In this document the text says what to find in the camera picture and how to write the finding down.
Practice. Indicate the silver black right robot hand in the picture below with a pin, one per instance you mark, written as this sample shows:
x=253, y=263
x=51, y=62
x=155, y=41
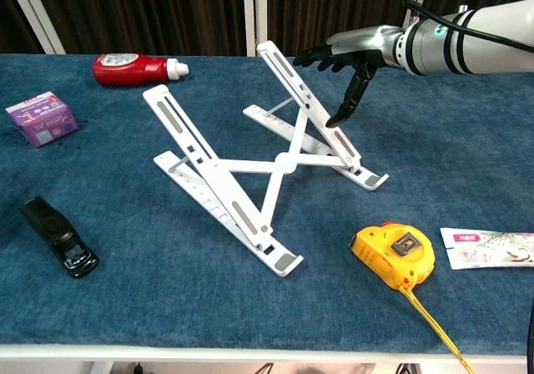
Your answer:
x=371, y=44

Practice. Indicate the white folding stand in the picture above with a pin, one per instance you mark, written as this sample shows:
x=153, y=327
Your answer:
x=285, y=161

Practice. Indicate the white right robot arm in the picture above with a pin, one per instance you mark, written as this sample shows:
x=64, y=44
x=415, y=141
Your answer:
x=480, y=59

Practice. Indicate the yellow tape measure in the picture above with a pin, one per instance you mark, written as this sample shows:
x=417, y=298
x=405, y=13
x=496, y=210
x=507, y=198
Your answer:
x=384, y=253

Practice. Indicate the white floral toothpaste tube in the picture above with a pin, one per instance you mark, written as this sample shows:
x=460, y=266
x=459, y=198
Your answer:
x=488, y=249

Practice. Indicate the red bottle with white cap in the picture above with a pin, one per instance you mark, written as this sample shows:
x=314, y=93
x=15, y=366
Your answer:
x=129, y=70

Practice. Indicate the small purple carton box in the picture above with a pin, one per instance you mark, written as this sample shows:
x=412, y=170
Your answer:
x=41, y=119

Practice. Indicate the blue carpet table cover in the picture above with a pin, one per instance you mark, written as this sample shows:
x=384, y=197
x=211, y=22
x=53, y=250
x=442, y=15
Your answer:
x=125, y=299

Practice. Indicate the black stapler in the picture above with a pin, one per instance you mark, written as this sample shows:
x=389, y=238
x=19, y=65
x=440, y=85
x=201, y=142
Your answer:
x=62, y=244

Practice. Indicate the white table frame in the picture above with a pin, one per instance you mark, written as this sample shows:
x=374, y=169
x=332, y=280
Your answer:
x=208, y=354

